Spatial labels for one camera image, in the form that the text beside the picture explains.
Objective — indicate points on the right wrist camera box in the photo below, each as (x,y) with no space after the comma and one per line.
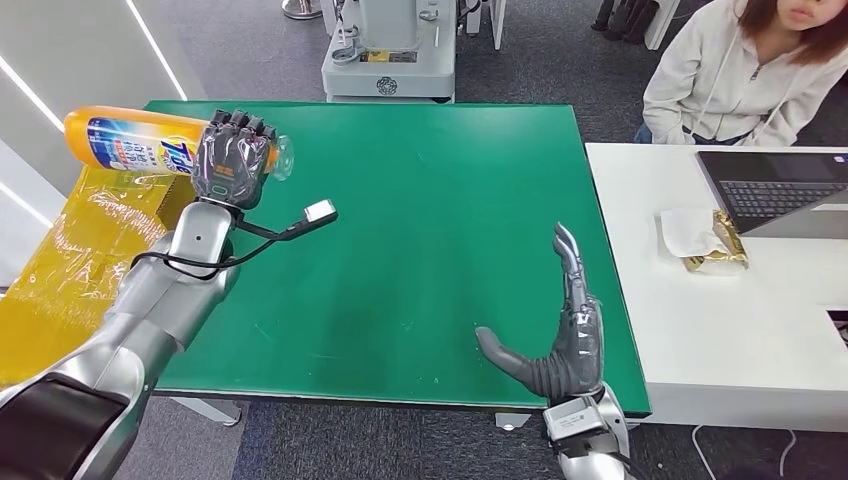
(573,418)

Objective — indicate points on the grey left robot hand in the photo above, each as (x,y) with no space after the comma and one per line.
(232,166)

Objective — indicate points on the black shoes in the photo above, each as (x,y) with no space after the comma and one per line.
(626,23)

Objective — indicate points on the chrome stand base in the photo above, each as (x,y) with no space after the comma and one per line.
(301,9)

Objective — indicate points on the gold foil snack packet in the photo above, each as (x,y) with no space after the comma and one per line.
(732,248)

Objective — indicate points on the yellow taped cardboard box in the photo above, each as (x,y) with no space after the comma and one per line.
(73,278)

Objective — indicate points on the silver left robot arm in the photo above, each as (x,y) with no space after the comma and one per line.
(146,311)

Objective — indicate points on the white desk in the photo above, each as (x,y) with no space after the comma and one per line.
(715,331)

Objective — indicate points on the grey machine base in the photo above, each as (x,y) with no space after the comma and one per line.
(391,66)

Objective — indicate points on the white table leg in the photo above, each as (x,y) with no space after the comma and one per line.
(212,411)

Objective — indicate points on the person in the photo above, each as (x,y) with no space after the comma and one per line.
(722,79)

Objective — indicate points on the dark laptop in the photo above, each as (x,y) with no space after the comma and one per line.
(775,192)

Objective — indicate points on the white furniture panel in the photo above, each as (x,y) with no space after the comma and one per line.
(498,23)

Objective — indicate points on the metal table bracket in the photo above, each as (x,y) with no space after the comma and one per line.
(510,421)

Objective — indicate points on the white paper napkin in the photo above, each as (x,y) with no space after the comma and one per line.
(686,232)

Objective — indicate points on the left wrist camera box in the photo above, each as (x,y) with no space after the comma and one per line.
(321,210)

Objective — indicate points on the orange detergent bottle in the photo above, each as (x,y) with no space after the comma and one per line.
(132,142)

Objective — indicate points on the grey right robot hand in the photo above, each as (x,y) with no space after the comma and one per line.
(573,364)

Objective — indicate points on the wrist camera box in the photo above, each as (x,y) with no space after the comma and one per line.
(573,418)
(321,210)

